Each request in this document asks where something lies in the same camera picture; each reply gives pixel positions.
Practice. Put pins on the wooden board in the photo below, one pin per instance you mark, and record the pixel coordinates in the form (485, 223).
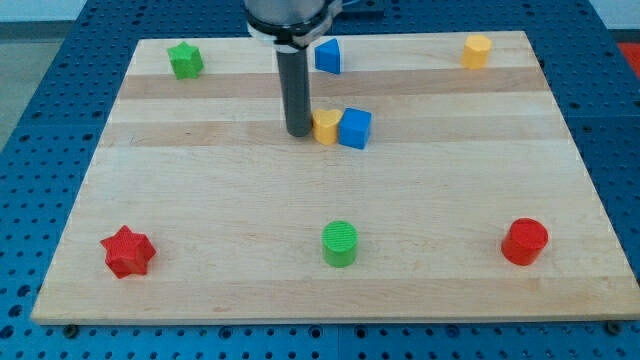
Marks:
(235, 207)

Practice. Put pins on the red star block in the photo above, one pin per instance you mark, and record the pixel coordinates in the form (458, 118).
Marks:
(127, 252)

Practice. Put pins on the yellow heart block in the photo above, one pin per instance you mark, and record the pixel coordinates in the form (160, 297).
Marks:
(325, 125)

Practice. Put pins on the green star block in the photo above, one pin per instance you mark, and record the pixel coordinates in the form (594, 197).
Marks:
(185, 60)

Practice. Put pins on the yellow hexagon block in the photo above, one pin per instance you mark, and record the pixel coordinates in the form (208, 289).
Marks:
(476, 51)

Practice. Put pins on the green cylinder block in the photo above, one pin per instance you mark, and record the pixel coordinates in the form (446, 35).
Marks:
(339, 241)

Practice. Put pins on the blue cube block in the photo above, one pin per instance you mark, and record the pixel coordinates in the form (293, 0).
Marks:
(354, 128)

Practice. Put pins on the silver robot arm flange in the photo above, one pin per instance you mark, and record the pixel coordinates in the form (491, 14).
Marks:
(294, 17)

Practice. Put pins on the blue triangular block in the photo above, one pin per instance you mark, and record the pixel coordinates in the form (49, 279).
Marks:
(327, 57)

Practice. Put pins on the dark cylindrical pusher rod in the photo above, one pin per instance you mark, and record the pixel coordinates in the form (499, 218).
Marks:
(294, 81)

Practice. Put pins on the red cylinder block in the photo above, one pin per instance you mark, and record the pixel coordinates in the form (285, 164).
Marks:
(524, 241)

